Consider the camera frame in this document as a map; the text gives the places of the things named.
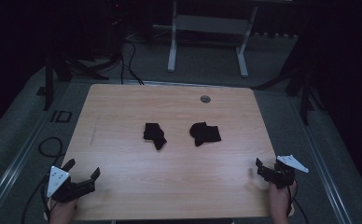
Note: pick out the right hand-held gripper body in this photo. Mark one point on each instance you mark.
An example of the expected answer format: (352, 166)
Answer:
(291, 163)

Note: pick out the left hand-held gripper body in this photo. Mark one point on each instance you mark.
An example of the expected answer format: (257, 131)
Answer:
(58, 180)

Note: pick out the black sock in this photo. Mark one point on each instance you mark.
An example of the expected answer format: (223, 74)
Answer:
(154, 135)
(204, 133)

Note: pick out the person's right hand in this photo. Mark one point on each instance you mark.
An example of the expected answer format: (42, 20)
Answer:
(278, 202)

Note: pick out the person's left hand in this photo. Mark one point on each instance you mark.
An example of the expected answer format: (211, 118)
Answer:
(62, 213)

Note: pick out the black metal stand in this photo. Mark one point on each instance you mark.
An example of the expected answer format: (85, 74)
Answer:
(49, 84)
(305, 102)

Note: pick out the grey round table grommet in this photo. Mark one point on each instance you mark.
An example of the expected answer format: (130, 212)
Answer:
(205, 99)

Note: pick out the white metal desk frame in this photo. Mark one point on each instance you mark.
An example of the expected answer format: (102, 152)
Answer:
(211, 25)

